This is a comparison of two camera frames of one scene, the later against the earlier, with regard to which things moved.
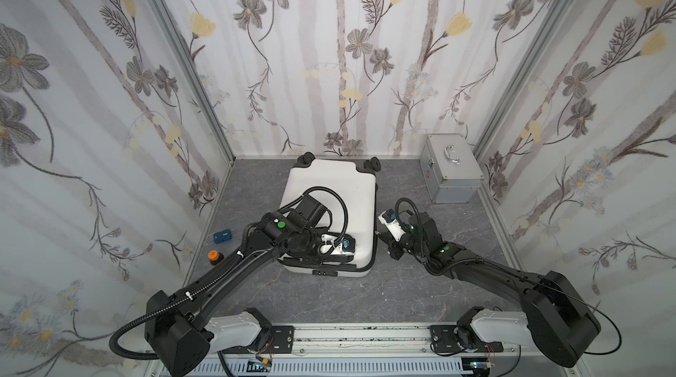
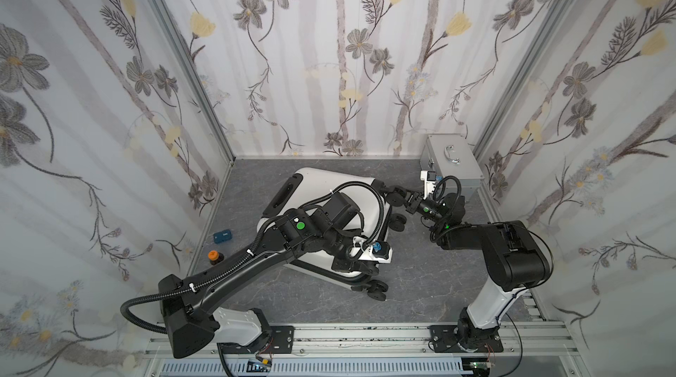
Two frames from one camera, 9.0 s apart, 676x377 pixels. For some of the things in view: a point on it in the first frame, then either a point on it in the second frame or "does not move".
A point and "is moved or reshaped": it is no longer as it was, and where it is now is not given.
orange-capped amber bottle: x=215 y=256 does not move
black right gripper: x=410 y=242 -> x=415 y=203
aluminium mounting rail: x=365 y=341 does not move
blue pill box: x=222 y=236 does not move
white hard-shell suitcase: x=348 y=190 is moved or reshaped
